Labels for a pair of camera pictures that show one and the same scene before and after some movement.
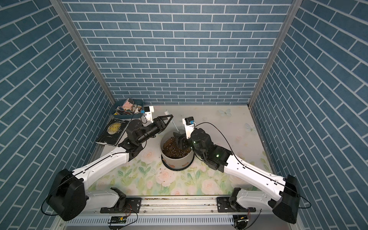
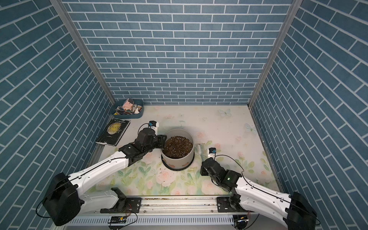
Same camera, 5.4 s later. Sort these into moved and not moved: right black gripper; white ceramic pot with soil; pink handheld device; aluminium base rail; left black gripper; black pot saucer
Moved: left black gripper; right black gripper
Not moved: aluminium base rail; white ceramic pot with soil; black pot saucer; pink handheld device
